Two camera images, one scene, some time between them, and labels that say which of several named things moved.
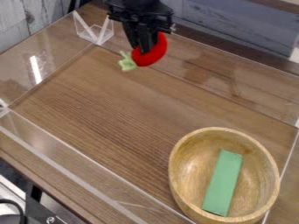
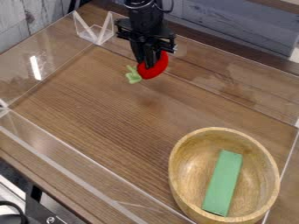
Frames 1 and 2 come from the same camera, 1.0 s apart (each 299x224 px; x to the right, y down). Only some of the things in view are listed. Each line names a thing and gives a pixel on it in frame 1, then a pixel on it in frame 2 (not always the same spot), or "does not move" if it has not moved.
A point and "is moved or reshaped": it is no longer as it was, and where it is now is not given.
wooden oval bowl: (224, 176) does not move
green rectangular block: (220, 190) does not move
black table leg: (36, 193) does not move
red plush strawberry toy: (136, 59) is moved or reshaped
